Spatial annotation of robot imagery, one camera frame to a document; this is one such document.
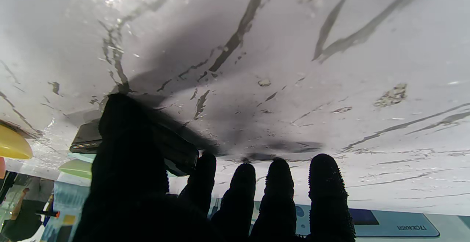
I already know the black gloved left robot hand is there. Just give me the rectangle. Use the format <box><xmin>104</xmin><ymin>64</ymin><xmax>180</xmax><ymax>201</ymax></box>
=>
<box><xmin>72</xmin><ymin>93</ymin><xmax>357</xmax><ymax>242</ymax></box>

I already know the yellow round dish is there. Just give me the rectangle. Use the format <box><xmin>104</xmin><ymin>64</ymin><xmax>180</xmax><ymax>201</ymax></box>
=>
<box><xmin>0</xmin><ymin>124</ymin><xmax>33</xmax><ymax>160</ymax></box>

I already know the dark transparent pill box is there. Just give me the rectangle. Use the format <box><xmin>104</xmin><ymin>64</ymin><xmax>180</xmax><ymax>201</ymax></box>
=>
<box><xmin>70</xmin><ymin>119</ymin><xmax>200</xmax><ymax>176</ymax></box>

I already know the green round dish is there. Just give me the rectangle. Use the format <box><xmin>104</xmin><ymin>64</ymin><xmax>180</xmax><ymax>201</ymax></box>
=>
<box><xmin>58</xmin><ymin>159</ymin><xmax>92</xmax><ymax>179</ymax></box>

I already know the printed laboratory backdrop poster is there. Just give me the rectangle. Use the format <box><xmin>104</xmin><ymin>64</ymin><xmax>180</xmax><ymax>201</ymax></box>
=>
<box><xmin>53</xmin><ymin>180</ymin><xmax>470</xmax><ymax>242</ymax></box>

